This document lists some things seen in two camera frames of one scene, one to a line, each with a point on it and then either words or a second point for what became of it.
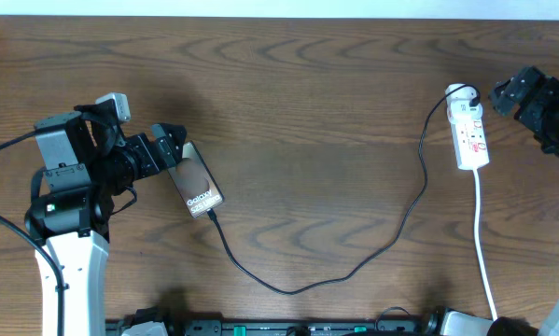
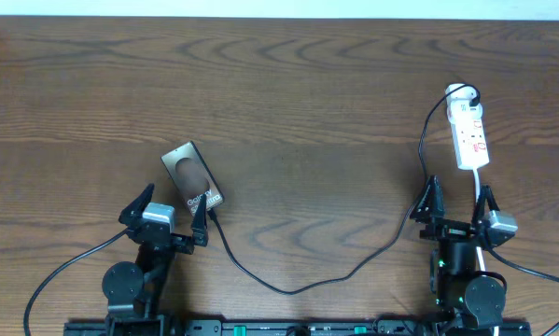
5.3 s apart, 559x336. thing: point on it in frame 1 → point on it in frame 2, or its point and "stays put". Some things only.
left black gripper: (169, 155) → (200, 237)
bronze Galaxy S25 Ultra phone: (197, 186) stays put
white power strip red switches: (467, 130) stays put
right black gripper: (548, 90) → (447, 230)
